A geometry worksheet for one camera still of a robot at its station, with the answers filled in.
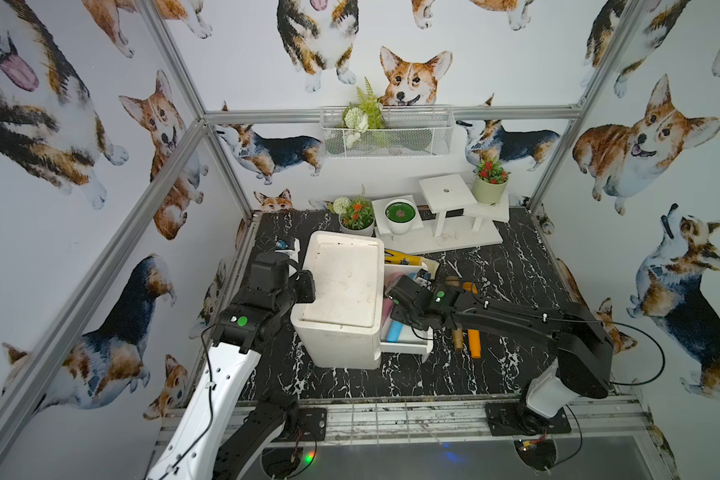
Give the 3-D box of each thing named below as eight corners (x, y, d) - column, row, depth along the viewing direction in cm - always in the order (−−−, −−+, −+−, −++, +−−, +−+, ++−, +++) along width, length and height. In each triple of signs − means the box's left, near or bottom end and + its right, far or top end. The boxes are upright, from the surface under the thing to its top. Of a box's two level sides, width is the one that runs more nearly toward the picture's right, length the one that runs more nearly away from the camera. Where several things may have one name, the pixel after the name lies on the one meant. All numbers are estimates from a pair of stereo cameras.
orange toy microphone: (470, 358, 86) (472, 354, 84) (468, 332, 91) (470, 328, 89) (479, 359, 86) (482, 355, 84) (476, 333, 91) (479, 329, 89)
